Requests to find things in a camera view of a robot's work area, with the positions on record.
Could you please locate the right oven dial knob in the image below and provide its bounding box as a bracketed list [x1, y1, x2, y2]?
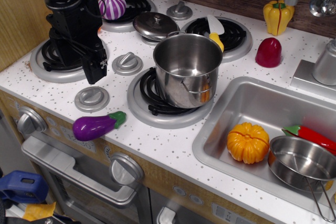
[109, 152, 144, 186]

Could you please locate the red toy pepper half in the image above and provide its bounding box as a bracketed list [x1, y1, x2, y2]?
[255, 38, 282, 68]

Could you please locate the grey stove knob middle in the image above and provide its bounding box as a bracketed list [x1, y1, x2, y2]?
[112, 52, 143, 76]

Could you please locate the left oven dial knob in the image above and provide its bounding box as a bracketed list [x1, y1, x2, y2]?
[17, 106, 48, 135]

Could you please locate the hanging steel ladle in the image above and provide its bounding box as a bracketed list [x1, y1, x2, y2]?
[309, 0, 335, 17]

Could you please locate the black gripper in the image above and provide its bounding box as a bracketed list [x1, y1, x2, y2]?
[45, 0, 108, 84]

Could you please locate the red toy chili pepper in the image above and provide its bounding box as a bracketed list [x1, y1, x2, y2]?
[281, 125, 335, 155]

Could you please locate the steel pot lid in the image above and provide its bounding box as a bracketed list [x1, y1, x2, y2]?
[133, 12, 179, 41]

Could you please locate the back right black burner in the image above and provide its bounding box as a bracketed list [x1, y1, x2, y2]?
[182, 16, 253, 63]

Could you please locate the blue clamp tool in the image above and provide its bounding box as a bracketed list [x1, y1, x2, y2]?
[1, 170, 49, 204]

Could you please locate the yellow cloth scrap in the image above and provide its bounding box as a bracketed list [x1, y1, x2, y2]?
[23, 202, 56, 221]

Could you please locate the grey stove knob front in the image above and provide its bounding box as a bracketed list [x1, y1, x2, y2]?
[74, 87, 110, 113]

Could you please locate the oven dial knob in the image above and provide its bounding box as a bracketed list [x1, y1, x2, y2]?
[17, 106, 48, 135]
[109, 152, 144, 186]

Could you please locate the black burner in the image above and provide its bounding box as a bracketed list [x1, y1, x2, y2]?
[29, 38, 109, 83]
[127, 67, 213, 129]
[101, 0, 157, 33]
[182, 16, 253, 63]

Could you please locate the silver sink basin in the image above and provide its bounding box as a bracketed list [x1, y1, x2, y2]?
[192, 77, 335, 218]

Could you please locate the front right black burner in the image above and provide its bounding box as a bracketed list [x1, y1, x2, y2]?
[127, 67, 213, 129]

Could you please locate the silver metal cup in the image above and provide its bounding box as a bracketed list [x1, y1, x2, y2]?
[312, 39, 335, 86]

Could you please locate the yellow handled toy knife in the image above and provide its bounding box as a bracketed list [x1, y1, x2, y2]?
[207, 15, 225, 52]

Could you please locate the grey oven door handle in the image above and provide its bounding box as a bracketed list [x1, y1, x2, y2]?
[22, 136, 137, 208]

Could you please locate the yellow toy bell pepper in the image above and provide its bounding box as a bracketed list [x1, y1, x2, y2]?
[263, 0, 295, 36]

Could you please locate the small steel pan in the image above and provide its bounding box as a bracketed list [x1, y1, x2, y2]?
[268, 136, 335, 223]

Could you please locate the purple white toy onion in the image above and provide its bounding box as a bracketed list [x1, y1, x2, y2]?
[98, 0, 127, 20]

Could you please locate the grey stove knob back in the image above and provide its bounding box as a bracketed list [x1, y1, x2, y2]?
[166, 1, 193, 20]

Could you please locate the front left black burner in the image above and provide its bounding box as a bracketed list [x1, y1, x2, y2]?
[29, 38, 109, 83]

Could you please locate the grey stove knob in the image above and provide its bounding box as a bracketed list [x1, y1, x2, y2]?
[166, 1, 193, 20]
[112, 52, 143, 76]
[74, 87, 110, 113]

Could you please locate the stainless steel pot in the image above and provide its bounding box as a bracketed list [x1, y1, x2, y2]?
[153, 31, 223, 109]

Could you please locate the orange toy pumpkin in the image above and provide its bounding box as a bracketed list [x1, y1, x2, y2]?
[227, 122, 270, 164]

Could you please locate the back left black burner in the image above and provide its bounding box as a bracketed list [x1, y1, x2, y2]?
[101, 0, 157, 33]

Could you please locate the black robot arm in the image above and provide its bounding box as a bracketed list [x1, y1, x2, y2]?
[42, 0, 108, 84]

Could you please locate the purple toy eggplant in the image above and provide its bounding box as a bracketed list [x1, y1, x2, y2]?
[72, 111, 127, 142]

